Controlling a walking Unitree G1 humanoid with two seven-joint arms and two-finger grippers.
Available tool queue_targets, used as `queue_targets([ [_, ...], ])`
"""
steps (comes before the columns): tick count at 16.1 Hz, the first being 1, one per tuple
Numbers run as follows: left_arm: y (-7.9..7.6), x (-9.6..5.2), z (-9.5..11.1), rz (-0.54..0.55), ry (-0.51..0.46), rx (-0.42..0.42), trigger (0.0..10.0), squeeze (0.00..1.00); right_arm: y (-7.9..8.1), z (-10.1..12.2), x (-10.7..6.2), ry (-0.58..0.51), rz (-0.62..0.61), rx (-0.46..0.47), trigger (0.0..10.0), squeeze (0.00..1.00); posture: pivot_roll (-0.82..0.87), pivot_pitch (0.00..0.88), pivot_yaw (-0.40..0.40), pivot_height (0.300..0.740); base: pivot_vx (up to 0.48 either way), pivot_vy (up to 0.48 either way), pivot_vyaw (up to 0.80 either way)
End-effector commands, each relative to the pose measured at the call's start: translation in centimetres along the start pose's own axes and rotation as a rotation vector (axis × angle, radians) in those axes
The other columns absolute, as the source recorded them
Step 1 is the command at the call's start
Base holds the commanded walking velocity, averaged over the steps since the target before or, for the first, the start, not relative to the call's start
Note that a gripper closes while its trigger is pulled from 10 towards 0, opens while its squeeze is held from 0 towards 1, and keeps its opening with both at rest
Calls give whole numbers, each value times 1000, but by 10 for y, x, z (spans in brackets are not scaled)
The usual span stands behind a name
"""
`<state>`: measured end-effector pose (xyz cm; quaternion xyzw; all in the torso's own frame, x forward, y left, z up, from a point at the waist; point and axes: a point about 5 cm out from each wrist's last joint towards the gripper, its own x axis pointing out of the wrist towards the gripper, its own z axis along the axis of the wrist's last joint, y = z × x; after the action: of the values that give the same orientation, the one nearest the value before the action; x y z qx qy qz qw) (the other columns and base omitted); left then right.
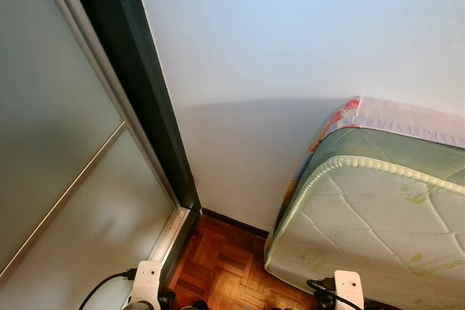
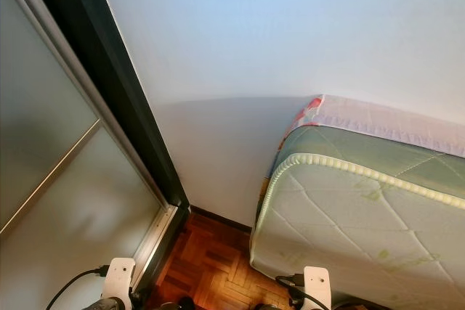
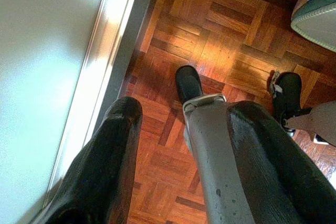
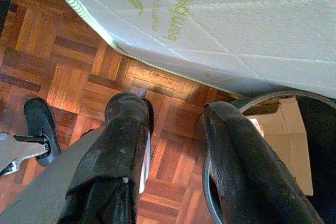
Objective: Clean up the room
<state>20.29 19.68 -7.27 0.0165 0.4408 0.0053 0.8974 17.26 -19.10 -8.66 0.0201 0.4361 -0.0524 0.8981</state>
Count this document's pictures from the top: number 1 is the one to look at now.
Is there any black wardrobe side panel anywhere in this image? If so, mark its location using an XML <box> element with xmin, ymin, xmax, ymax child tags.
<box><xmin>62</xmin><ymin>0</ymin><xmax>203</xmax><ymax>289</ymax></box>

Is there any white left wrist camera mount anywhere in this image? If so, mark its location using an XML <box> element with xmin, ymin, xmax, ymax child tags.
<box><xmin>129</xmin><ymin>261</ymin><xmax>163</xmax><ymax>305</ymax></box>

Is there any frosted glass sliding wardrobe door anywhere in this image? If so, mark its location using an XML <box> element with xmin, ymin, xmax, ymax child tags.
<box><xmin>0</xmin><ymin>0</ymin><xmax>192</xmax><ymax>310</ymax></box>

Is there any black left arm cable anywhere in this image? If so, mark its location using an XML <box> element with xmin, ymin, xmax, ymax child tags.
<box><xmin>77</xmin><ymin>269</ymin><xmax>139</xmax><ymax>310</ymax></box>

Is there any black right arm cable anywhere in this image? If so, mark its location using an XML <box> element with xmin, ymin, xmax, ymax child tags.
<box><xmin>305</xmin><ymin>278</ymin><xmax>364</xmax><ymax>310</ymax></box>

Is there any white quilted mattress green trim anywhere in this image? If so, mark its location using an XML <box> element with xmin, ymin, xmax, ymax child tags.
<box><xmin>264</xmin><ymin>127</ymin><xmax>465</xmax><ymax>310</ymax></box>

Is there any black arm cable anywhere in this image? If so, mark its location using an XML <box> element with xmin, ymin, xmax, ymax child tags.
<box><xmin>77</xmin><ymin>269</ymin><xmax>139</xmax><ymax>310</ymax></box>
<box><xmin>305</xmin><ymin>278</ymin><xmax>364</xmax><ymax>310</ymax></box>

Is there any dark wooden baseboard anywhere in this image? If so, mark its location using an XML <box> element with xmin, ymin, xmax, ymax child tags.
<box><xmin>200</xmin><ymin>207</ymin><xmax>271</xmax><ymax>240</ymax></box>

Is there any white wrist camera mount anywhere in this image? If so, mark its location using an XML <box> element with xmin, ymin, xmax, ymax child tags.
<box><xmin>333</xmin><ymin>270</ymin><xmax>362</xmax><ymax>310</ymax></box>
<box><xmin>129</xmin><ymin>261</ymin><xmax>163</xmax><ymax>305</ymax></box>

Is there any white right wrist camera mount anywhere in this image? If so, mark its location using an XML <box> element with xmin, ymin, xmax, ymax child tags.
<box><xmin>333</xmin><ymin>270</ymin><xmax>362</xmax><ymax>310</ymax></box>

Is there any pink cartoon print fitted sheet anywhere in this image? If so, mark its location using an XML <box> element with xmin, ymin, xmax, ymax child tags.
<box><xmin>272</xmin><ymin>96</ymin><xmax>465</xmax><ymax>253</ymax></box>

